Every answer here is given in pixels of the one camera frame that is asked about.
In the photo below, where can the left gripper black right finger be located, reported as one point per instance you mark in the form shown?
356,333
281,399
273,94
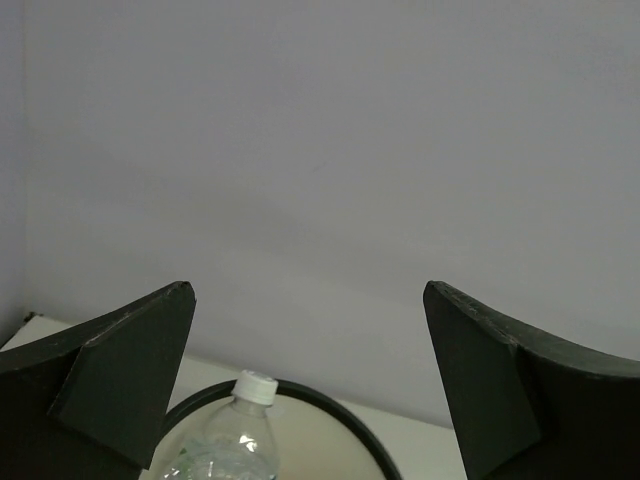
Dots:
527,404

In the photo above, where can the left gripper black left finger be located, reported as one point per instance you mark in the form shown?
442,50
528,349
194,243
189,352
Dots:
89,402

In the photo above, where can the clear bottle green white label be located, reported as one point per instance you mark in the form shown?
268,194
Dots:
237,440

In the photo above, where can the white bin with black rim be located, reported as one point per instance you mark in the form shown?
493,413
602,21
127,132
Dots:
317,437

